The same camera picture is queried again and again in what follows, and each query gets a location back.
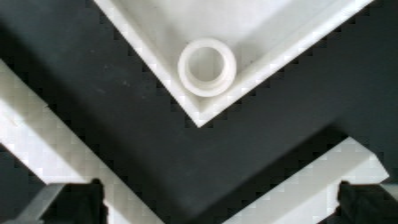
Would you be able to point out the white square tabletop tray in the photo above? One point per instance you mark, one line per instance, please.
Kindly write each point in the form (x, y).
(215, 43)

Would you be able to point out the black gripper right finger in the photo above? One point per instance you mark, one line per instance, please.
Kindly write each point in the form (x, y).
(366, 203)

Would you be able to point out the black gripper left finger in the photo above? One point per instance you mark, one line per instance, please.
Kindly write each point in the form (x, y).
(66, 204)

